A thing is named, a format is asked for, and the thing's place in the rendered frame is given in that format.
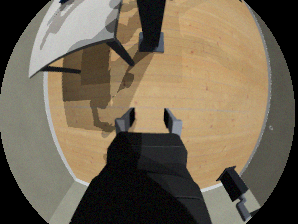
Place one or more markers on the grey jointed stand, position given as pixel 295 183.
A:
pixel 248 208

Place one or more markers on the black box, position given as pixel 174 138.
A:
pixel 233 183

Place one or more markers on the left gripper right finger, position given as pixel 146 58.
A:
pixel 173 125

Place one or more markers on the white table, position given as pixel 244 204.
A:
pixel 76 26

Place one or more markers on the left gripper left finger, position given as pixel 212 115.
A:
pixel 125 123

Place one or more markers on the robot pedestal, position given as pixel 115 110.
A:
pixel 151 20

